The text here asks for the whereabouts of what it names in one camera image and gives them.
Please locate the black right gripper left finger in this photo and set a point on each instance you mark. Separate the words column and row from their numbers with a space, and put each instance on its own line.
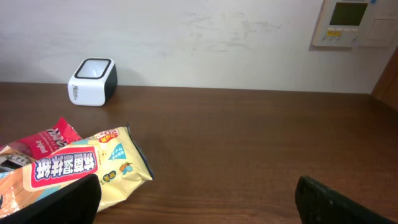
column 75, row 203

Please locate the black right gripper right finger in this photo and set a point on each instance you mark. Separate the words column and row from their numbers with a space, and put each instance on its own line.
column 317, row 203

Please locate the yellow snack bag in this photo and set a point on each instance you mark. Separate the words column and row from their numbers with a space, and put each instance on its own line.
column 112, row 155

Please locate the red Hacks candy bag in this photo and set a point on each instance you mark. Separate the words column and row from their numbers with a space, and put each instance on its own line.
column 43, row 143

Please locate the white barcode scanner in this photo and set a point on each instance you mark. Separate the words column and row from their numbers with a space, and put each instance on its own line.
column 94, row 82

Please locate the brown wooden side panel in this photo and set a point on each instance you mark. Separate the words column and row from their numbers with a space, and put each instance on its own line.
column 385, row 90

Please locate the beige wall control panel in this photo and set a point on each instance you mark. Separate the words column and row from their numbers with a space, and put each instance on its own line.
column 356, row 23

